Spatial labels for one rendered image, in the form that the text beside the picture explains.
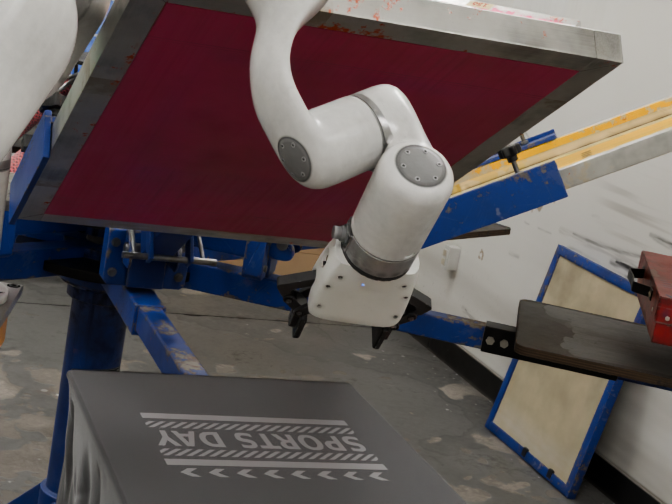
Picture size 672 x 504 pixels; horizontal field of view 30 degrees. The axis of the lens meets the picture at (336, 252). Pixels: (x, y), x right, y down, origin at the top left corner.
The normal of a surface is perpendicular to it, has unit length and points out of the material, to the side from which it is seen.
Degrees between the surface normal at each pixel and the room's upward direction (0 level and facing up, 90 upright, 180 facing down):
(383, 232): 124
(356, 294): 130
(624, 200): 90
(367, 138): 78
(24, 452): 0
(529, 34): 58
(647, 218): 90
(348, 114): 37
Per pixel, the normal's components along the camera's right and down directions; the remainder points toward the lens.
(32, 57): 0.84, 0.23
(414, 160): 0.26, -0.58
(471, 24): 0.39, -0.28
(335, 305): -0.01, 0.80
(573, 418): -0.88, -0.29
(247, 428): 0.18, -0.96
